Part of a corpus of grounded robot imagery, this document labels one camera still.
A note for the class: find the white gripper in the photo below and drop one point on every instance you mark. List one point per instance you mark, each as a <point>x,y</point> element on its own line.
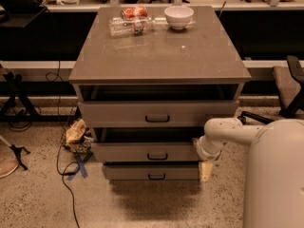
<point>202,151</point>

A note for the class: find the grey drawer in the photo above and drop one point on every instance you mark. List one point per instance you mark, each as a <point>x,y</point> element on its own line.
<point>155,114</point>
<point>160,144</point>
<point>156,171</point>

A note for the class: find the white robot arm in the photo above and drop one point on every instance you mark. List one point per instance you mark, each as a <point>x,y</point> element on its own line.
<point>274,187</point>

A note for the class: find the grey bottom drawer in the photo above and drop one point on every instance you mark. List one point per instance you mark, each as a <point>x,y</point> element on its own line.
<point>156,171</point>

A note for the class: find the grey drawer cabinet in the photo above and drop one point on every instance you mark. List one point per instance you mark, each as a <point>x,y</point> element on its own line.
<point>197,63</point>

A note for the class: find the grey top drawer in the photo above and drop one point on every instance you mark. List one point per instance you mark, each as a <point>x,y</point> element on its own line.
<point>155,114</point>

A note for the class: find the black office chair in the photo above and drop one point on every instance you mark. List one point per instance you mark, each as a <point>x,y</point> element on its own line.
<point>289,82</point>

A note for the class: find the white ceramic bowl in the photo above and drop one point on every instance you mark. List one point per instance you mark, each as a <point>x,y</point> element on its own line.
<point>178,17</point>

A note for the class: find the clear plastic bottle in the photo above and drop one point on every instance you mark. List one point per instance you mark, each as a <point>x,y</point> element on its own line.
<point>120,27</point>

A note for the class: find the red soda can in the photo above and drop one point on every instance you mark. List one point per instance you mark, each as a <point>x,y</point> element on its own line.
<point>137,11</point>

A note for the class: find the black tripod stand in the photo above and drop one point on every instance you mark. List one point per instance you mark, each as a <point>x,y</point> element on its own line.
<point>16,150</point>

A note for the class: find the black table frame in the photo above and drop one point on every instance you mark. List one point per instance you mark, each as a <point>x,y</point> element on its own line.
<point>19,108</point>

